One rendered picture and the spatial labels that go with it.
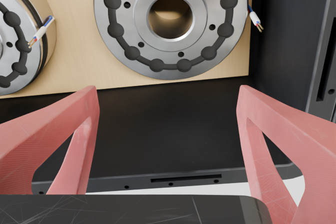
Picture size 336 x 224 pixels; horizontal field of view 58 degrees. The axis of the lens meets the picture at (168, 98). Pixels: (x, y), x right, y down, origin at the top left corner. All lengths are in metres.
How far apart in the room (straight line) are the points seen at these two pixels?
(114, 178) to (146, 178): 0.02
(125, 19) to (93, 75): 0.08
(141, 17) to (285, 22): 0.09
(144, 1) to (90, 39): 0.08
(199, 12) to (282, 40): 0.05
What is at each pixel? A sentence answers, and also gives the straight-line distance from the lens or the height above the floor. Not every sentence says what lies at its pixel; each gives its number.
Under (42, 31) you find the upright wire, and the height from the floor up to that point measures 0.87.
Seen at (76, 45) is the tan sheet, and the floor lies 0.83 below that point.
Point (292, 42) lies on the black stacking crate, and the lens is 0.19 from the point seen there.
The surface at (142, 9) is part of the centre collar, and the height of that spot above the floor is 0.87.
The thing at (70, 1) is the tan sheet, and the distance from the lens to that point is 0.25.
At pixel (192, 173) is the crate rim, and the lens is 0.20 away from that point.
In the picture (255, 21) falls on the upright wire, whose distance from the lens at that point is 0.20.
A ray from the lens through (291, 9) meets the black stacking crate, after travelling 0.19.
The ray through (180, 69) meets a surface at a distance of 0.23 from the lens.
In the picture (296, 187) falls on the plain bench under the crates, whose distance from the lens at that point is 0.63.
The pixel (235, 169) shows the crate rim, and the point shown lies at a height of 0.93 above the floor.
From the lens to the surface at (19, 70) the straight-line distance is 0.26.
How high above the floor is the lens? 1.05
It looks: 54 degrees down
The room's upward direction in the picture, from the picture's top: 179 degrees counter-clockwise
